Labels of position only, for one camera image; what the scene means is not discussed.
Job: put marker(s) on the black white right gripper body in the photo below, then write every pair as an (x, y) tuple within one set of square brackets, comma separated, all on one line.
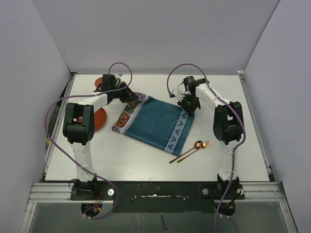
[(190, 102)]

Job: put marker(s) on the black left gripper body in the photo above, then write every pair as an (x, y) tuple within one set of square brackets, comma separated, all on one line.
[(123, 94)]

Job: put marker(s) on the pink plastic cup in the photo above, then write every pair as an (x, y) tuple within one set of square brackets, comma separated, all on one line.
[(98, 81)]

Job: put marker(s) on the blue patterned placemat cloth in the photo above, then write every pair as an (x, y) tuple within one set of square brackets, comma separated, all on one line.
[(154, 122)]

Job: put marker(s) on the red round plate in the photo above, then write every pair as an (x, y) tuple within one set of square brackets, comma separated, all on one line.
[(99, 120)]

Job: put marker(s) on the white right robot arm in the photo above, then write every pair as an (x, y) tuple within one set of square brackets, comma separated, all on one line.
[(228, 125)]

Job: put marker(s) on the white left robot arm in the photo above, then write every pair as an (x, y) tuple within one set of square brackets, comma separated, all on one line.
[(79, 138)]

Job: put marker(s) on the copper spoon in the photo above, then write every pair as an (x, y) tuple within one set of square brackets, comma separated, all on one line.
[(197, 145)]

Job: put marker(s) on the copper fork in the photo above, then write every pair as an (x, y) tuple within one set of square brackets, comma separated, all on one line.
[(203, 146)]

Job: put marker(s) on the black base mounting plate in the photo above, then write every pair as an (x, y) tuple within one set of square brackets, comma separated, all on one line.
[(159, 205)]

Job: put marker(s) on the aluminium front rail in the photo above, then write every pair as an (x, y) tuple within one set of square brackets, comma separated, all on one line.
[(63, 192)]

